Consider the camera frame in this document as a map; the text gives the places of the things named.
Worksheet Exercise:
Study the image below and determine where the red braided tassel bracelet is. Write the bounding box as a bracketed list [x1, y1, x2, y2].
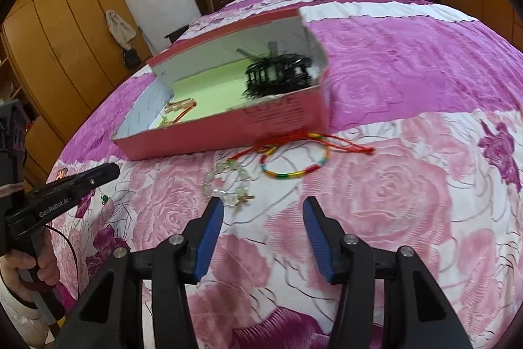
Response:
[159, 104, 195, 130]

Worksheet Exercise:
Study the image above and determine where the pink gold hair clip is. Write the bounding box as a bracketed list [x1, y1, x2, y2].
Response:
[164, 98, 197, 113]

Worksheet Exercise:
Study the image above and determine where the black feather hair claw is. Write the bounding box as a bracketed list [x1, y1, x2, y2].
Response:
[236, 42, 322, 100]

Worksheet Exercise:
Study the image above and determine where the left hand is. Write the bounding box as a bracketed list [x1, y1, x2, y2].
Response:
[0, 229, 60, 303]

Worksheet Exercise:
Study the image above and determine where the pink floral bed quilt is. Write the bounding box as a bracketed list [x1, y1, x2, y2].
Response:
[46, 0, 523, 349]

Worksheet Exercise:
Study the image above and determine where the orange wooden wardrobe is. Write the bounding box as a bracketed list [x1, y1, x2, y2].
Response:
[1, 0, 138, 188]

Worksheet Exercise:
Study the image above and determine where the black hanging bag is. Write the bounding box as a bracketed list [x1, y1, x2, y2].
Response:
[122, 48, 142, 70]

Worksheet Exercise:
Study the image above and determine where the beige hanging cloth bag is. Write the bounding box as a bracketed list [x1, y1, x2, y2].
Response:
[106, 10, 137, 51]

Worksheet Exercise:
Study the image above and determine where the dark wooden nightstand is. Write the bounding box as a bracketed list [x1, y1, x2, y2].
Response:
[165, 25, 189, 44]

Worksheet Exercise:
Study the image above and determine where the pink cardboard box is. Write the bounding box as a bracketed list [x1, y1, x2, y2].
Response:
[112, 8, 330, 160]

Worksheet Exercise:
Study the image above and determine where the wooden low cabinet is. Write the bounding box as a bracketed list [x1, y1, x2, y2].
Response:
[442, 0, 522, 50]

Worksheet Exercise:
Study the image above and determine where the black cable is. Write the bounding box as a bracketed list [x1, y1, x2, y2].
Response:
[42, 223, 81, 301]

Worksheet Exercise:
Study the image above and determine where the pale green bead bracelet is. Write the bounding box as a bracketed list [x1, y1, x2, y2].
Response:
[202, 161, 256, 209]

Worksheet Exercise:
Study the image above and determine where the rainbow braided bracelet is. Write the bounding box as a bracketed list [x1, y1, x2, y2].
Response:
[226, 128, 375, 179]

